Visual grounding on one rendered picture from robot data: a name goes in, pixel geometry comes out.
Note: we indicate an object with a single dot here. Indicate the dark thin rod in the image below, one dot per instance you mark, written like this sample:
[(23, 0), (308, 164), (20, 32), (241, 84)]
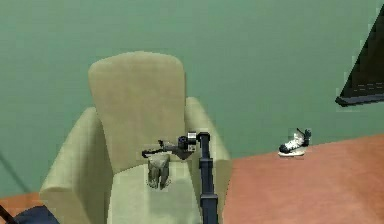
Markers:
[(6, 214)]

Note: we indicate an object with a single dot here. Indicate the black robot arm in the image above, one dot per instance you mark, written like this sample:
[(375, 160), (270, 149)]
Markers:
[(206, 173)]

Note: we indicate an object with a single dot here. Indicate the dark blue rounded object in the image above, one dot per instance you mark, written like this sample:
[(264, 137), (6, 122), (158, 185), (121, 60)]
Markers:
[(36, 216)]

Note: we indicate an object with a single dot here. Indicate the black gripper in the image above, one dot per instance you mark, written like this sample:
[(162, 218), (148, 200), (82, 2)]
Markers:
[(182, 143)]

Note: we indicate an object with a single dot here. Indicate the beige armchair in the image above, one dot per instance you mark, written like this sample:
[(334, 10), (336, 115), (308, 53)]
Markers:
[(140, 110)]

